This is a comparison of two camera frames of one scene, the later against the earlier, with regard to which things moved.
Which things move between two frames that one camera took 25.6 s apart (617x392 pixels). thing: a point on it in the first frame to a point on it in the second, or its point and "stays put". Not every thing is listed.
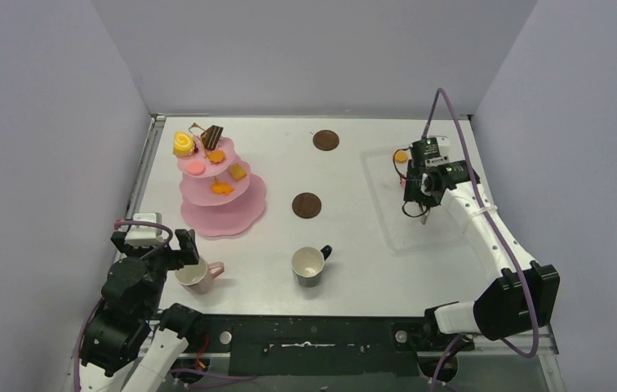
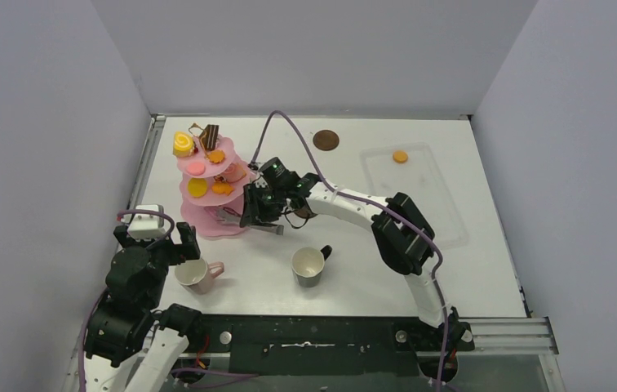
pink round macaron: x=196 y=168 stays put
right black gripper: x=414 y=192 to x=254 y=206
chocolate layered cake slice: x=210 y=137 stays put
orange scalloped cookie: x=215 y=156 stays put
